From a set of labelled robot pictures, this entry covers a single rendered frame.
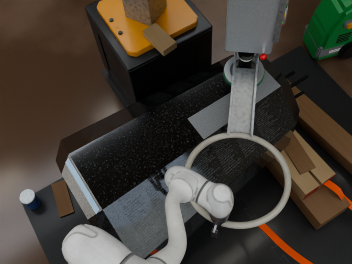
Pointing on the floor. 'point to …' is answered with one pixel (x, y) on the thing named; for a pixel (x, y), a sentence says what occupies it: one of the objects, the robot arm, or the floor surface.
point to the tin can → (30, 199)
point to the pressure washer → (330, 30)
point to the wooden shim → (62, 198)
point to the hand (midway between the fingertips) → (218, 229)
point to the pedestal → (150, 58)
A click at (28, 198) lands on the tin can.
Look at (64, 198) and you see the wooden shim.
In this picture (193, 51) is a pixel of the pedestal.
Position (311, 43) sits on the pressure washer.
